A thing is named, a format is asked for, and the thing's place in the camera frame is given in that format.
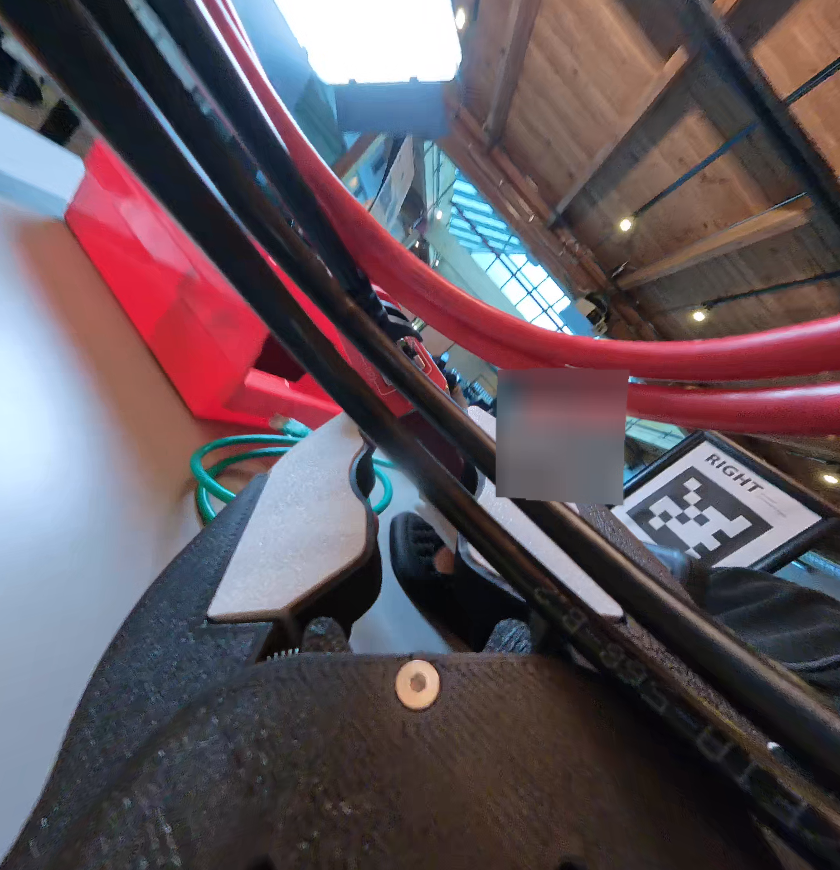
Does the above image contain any person's black printed clothing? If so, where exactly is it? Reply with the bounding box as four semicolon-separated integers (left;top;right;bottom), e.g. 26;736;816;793
685;564;840;691

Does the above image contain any black framed tag sign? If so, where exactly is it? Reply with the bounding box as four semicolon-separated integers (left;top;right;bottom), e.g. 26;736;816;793
610;431;839;572

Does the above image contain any red ethernet cable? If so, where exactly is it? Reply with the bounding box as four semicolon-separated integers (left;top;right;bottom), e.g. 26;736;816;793
202;0;840;436

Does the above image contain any white ceiling projector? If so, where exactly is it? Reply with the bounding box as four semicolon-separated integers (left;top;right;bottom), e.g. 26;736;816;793
575;292;611;335

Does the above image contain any studio light panel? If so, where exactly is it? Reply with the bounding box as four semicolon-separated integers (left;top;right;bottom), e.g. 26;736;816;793
273;0;465;140

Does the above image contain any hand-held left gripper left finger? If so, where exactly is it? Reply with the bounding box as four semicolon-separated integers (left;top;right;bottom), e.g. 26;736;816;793
207;415;384;636

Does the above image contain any green ethernet cable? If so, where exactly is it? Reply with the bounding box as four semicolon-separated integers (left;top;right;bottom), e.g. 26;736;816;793
190;416;395;526

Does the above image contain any red plastic bin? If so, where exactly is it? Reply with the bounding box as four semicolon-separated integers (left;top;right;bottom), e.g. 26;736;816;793
65;139;421;429

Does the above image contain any black ethernet cable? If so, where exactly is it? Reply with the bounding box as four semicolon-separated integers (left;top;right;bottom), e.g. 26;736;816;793
0;0;840;870

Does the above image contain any black chair armrest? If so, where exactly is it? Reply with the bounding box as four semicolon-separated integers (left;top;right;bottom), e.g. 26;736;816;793
390;513;461;643

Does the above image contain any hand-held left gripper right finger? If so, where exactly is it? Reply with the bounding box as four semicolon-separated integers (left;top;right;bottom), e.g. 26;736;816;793
459;406;626;650

